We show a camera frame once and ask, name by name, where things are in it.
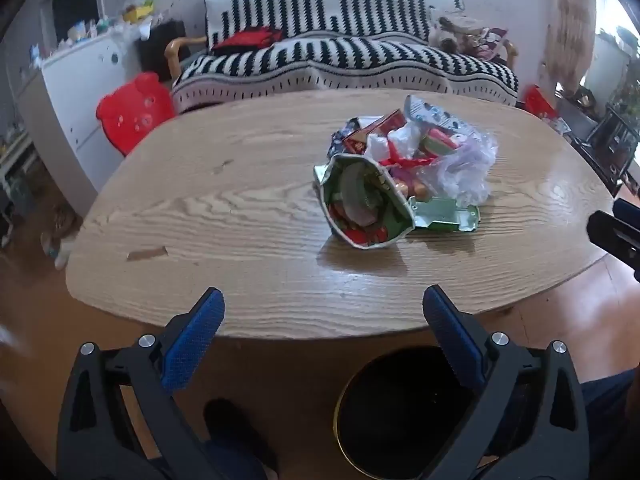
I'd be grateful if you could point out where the black round trash bin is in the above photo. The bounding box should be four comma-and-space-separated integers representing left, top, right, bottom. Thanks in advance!
333, 346, 483, 480

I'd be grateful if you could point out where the person's leg in blue pants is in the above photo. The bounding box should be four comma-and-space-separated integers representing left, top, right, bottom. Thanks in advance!
579, 367, 640, 463

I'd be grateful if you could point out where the person's black shoe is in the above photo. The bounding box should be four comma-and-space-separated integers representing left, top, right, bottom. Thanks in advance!
203, 398, 279, 480

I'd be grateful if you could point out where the red cardboard box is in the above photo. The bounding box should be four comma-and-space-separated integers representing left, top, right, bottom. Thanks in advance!
344, 109, 408, 157

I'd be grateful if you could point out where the blue white wrapper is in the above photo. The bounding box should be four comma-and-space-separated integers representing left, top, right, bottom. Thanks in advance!
403, 94, 476, 137

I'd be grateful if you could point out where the clear plastic bag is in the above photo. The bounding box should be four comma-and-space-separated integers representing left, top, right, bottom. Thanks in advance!
425, 127, 500, 207

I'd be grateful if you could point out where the black plant stand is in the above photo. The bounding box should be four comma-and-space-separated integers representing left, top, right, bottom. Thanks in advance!
570, 102, 640, 197

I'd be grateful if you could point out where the sofa with striped blanket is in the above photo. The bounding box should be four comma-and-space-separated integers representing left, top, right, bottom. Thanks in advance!
171, 0, 521, 115

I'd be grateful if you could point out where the yellow toy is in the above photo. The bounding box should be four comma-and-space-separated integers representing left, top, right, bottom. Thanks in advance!
121, 0, 156, 25

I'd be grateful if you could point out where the green snack bag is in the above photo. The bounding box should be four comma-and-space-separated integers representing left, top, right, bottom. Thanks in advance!
313, 153, 417, 250

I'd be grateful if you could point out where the red pig stool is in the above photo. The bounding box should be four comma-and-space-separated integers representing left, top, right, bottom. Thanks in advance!
95, 72, 177, 157

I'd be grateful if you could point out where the pale green flat packet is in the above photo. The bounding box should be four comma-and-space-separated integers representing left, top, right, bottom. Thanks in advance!
409, 197, 481, 234

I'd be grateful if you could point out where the white crumpled tissue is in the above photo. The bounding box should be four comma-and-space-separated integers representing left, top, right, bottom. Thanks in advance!
364, 127, 426, 161

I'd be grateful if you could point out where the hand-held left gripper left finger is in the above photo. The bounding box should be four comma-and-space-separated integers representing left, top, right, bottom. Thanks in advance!
56, 287, 226, 480

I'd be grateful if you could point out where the wooden armrest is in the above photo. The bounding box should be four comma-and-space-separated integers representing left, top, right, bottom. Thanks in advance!
164, 36, 208, 81

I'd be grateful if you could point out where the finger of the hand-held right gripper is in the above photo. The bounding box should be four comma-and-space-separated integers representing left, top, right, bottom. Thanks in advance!
587, 211, 640, 281
614, 198, 640, 223

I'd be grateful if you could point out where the red green round cup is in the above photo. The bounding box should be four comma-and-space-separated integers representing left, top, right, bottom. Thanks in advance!
421, 129, 463, 157

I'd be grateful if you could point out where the brown plush toy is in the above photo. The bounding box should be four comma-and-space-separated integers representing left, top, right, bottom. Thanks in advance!
429, 12, 512, 61

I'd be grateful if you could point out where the patterned curtain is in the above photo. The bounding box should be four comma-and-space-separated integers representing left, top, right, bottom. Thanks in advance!
545, 0, 597, 92

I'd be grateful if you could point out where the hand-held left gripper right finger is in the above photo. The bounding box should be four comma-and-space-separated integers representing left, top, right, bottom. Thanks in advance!
422, 285, 591, 480

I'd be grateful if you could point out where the red paper bag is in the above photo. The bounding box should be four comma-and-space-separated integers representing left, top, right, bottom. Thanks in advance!
522, 85, 559, 122

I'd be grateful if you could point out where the white cabinet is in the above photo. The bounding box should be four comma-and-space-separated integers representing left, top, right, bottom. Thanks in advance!
39, 24, 177, 202

